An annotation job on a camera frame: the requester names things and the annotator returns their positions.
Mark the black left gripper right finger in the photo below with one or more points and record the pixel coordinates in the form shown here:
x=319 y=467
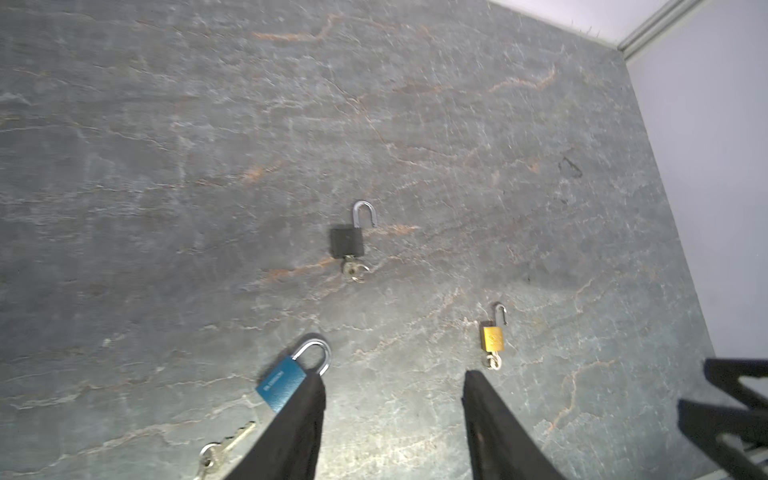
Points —
x=499 y=446

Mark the small key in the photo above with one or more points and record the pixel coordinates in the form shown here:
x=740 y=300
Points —
x=214 y=454

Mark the silver key with ring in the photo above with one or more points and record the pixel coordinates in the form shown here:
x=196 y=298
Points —
x=494 y=361

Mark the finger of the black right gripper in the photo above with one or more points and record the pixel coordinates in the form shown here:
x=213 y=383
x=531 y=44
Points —
x=726 y=374
x=707 y=425

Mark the blue padlock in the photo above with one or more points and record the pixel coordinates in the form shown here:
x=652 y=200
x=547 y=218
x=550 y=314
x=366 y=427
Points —
x=283 y=380

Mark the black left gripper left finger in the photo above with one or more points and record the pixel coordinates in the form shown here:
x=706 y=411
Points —
x=289 y=447

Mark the black padlock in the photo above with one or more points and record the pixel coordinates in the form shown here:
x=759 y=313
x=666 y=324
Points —
x=347 y=240

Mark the brass padlock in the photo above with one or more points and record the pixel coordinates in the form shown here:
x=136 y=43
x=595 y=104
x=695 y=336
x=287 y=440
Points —
x=492 y=332

